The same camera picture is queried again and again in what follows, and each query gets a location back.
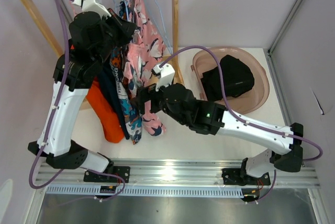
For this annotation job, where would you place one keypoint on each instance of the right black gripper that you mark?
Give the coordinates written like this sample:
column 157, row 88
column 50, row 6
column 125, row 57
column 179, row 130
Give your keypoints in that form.
column 146, row 94

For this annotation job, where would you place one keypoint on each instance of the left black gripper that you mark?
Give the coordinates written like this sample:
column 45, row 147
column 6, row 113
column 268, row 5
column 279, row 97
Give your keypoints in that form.
column 125, row 28

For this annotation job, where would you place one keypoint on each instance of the pink patterned shorts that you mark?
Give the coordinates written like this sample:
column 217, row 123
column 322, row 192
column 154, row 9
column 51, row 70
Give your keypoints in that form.
column 143, row 53

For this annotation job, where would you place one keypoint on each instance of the blue orange patterned shorts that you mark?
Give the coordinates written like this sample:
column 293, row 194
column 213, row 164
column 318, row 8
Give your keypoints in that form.
column 117, row 63

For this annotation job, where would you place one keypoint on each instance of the navy blue shorts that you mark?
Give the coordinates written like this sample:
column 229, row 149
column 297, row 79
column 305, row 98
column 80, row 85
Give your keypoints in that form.
column 107, row 83

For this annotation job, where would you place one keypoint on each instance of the black shorts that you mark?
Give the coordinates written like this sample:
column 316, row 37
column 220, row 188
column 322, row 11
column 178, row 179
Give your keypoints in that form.
column 238, row 79

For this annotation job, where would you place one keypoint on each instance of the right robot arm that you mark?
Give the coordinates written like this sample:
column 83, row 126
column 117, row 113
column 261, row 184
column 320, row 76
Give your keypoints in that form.
column 283, row 151

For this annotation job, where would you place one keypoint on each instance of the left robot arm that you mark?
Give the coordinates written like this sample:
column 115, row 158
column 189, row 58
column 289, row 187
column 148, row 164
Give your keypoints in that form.
column 92, row 40

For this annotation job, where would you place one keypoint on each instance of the pink plastic basin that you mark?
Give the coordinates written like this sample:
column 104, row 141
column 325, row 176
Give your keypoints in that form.
column 250, row 100

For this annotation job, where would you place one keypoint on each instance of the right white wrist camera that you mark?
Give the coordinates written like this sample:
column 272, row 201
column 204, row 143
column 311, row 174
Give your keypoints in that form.
column 164, row 74

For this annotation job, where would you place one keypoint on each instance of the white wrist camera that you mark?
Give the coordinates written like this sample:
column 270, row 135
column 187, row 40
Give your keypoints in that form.
column 164, row 74
column 92, row 6

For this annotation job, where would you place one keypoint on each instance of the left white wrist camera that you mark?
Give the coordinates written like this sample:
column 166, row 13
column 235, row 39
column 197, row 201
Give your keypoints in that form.
column 92, row 6

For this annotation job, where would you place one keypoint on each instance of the aluminium mounting rail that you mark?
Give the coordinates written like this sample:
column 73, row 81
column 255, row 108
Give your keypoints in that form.
column 205, row 173

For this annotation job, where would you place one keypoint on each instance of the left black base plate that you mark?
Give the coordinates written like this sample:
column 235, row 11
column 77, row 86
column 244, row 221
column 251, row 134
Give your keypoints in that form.
column 115, row 175

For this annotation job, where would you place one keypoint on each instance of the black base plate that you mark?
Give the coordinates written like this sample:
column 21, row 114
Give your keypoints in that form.
column 235, row 176
column 115, row 175

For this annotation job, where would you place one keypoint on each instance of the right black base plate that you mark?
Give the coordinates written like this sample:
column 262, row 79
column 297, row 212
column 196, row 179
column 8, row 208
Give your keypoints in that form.
column 235, row 176

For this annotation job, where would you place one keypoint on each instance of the slotted cable duct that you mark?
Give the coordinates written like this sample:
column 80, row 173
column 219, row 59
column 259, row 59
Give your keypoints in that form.
column 165, row 191

